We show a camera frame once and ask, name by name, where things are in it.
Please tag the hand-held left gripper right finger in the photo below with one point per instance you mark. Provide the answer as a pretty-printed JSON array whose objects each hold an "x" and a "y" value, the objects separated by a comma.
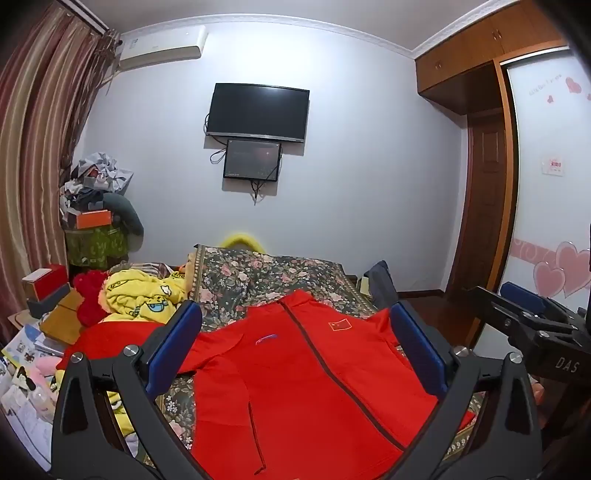
[{"x": 418, "y": 341}]

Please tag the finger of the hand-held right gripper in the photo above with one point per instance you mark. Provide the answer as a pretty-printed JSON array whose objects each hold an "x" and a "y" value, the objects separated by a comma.
[
  {"x": 494, "y": 309},
  {"x": 521, "y": 295}
]

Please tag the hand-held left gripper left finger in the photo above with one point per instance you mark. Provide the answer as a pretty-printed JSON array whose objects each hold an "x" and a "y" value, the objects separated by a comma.
[{"x": 178, "y": 341}]

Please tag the red zip jacket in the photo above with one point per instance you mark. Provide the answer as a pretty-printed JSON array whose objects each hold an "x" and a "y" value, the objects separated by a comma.
[{"x": 300, "y": 369}]

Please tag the yellow cartoon blanket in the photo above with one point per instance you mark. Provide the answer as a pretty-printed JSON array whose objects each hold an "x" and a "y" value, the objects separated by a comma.
[{"x": 134, "y": 295}]

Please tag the dark blue cloth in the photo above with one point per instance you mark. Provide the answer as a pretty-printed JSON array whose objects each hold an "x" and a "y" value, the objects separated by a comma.
[{"x": 381, "y": 284}]

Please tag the striped cloth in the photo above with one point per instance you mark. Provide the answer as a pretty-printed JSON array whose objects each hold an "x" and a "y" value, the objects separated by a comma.
[{"x": 147, "y": 268}]

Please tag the red plush toy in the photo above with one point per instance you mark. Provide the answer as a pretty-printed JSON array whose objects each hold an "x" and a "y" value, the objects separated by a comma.
[{"x": 90, "y": 295}]

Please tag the floral bedspread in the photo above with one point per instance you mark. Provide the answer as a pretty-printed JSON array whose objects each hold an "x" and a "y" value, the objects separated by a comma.
[{"x": 258, "y": 277}]

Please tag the wooden board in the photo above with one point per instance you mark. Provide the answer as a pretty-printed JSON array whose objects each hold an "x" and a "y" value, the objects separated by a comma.
[{"x": 62, "y": 323}]

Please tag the yellow hoop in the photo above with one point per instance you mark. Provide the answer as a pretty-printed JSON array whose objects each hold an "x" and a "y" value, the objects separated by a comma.
[{"x": 240, "y": 239}]

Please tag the pink plush toy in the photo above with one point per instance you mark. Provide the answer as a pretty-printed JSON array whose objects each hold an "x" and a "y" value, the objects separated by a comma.
[{"x": 46, "y": 371}]

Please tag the grey box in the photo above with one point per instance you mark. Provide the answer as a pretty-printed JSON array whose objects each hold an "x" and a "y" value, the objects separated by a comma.
[{"x": 46, "y": 304}]

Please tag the dark grey pillow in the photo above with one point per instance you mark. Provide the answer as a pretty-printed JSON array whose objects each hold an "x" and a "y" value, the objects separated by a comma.
[{"x": 127, "y": 212}]

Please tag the red and white box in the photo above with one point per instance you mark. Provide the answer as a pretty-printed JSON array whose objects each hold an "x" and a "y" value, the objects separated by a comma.
[{"x": 48, "y": 281}]

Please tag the orange box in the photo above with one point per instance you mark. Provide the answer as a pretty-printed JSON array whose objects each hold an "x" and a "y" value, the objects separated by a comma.
[{"x": 93, "y": 219}]

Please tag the picture books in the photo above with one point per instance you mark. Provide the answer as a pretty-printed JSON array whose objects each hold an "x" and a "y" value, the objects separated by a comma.
[{"x": 27, "y": 344}]

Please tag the white clutter pile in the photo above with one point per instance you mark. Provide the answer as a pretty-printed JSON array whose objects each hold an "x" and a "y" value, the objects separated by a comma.
[{"x": 25, "y": 424}]

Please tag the grey crumpled clutter pile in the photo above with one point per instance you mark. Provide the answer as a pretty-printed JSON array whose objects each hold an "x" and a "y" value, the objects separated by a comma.
[{"x": 99, "y": 173}]

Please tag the small black monitor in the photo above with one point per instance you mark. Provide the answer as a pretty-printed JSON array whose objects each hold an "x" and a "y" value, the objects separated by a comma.
[{"x": 252, "y": 159}]

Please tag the large black television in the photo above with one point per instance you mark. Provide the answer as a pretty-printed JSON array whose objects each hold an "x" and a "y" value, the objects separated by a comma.
[{"x": 257, "y": 112}]

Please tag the striped brown curtain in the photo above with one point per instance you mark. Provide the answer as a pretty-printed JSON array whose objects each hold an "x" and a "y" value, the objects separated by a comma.
[{"x": 41, "y": 138}]

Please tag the white air conditioner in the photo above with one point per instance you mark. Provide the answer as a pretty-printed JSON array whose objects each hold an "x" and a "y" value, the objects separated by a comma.
[{"x": 161, "y": 48}]

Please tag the small white wall plate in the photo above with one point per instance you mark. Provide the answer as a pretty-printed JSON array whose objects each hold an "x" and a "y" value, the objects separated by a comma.
[{"x": 553, "y": 165}]

